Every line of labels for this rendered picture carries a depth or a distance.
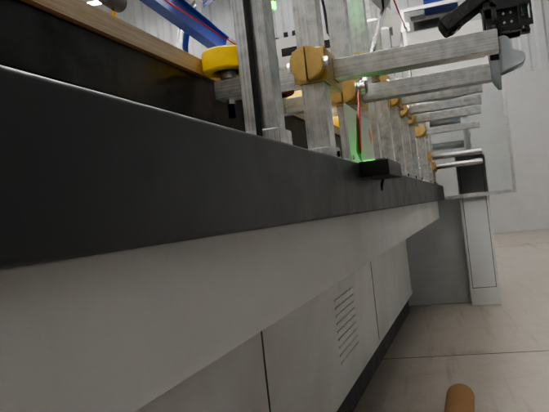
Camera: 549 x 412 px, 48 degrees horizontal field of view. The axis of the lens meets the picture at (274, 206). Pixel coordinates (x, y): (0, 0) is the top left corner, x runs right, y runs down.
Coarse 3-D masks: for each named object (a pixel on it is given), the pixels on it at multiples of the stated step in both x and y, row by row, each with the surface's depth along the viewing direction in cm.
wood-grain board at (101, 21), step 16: (32, 0) 62; (48, 0) 65; (64, 0) 67; (80, 0) 70; (64, 16) 67; (80, 16) 70; (96, 16) 73; (112, 16) 76; (96, 32) 74; (112, 32) 76; (128, 32) 80; (144, 32) 84; (144, 48) 83; (160, 48) 88; (176, 48) 93; (176, 64) 92; (192, 64) 97; (208, 80) 105; (336, 128) 198
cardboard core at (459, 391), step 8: (456, 384) 182; (464, 384) 182; (448, 392) 180; (456, 392) 174; (464, 392) 174; (472, 392) 179; (448, 400) 172; (456, 400) 168; (464, 400) 168; (472, 400) 173; (448, 408) 164; (456, 408) 161; (464, 408) 162; (472, 408) 167
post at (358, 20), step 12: (348, 0) 139; (360, 0) 138; (348, 12) 139; (360, 12) 138; (360, 24) 138; (360, 36) 138; (360, 48) 138; (372, 108) 138; (372, 120) 138; (372, 132) 138
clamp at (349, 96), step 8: (352, 80) 111; (344, 88) 111; (352, 88) 111; (336, 96) 112; (344, 96) 111; (352, 96) 111; (360, 96) 116; (336, 104) 114; (352, 104) 114; (360, 104) 115
